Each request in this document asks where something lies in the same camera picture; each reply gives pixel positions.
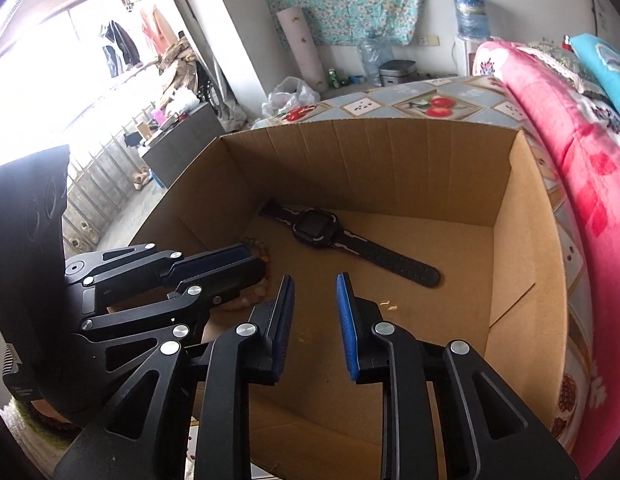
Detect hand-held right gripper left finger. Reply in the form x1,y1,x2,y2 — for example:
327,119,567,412
52,274,297,480

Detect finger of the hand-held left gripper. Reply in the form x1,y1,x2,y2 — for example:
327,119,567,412
80,259,268,372
65,242,263,287

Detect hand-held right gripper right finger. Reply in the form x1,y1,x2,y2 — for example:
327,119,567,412
336,272,581,480

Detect wooden bead bracelet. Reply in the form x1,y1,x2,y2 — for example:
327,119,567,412
220,237,272,313

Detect large cardboard box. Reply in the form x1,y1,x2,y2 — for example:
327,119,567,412
107,119,571,480

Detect metal railing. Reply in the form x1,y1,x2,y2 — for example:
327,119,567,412
62,110,156,256

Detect dark cabinet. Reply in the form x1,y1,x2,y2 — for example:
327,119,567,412
141,102,226,188

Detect white plastic bag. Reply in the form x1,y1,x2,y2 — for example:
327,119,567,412
261,76,321,120

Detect pile of clothes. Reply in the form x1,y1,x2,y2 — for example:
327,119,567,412
157,32,206,106

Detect rolled mat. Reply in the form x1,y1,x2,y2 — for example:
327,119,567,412
276,7,328,93

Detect hanging dark jacket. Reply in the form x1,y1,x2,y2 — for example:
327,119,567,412
101,20,141,78

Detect hanging pink garment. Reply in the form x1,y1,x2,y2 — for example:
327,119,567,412
140,5,176,56

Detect empty clear water bottle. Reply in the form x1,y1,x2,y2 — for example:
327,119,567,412
357,35,396,86

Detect pink floral blanket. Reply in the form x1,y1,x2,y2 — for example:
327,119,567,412
472,40,620,476

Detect white water dispenser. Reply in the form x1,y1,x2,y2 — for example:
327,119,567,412
452,35,483,78

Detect blue water jug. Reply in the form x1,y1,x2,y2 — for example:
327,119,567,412
451,0,491,40

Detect blue pillow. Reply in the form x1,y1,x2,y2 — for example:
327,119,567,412
570,34,620,126

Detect black strap watch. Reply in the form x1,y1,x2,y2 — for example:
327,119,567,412
257,200,441,289

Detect floral wall cloth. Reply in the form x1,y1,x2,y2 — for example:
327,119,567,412
262,0,441,47

